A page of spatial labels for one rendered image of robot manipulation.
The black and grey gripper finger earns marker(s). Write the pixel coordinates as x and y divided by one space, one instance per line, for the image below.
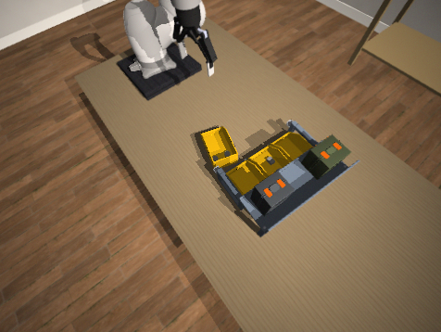
205 44
180 39

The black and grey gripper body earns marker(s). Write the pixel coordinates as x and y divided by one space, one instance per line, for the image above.
190 18

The grey metal shelf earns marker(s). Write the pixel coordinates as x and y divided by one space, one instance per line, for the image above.
304 183

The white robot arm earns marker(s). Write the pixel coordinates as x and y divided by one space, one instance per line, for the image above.
150 29

